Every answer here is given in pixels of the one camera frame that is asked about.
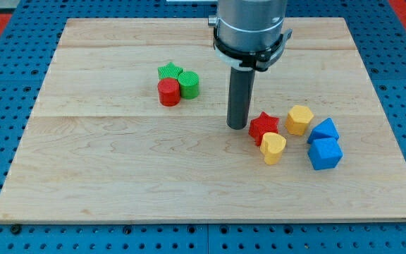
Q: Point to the green star block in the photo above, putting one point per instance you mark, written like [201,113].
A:
[170,70]

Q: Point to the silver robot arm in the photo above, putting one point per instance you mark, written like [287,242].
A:
[247,33]

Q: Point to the blue cube block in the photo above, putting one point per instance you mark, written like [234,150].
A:
[325,153]

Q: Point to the black bracket on arm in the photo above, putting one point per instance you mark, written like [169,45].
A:
[251,61]

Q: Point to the red cylinder block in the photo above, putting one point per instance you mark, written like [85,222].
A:
[169,92]

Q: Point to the wooden board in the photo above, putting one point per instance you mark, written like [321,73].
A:
[100,148]

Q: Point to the green cylinder block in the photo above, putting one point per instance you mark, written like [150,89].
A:
[189,84]

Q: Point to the yellow hexagon block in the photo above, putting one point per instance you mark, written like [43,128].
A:
[298,120]

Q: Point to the red star block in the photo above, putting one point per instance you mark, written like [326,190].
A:
[262,124]

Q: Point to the blue pentagon block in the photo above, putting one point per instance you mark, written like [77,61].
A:
[326,129]

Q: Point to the yellow heart block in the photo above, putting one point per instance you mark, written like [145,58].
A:
[272,147]

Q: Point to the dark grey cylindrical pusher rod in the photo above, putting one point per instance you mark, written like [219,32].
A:
[239,97]

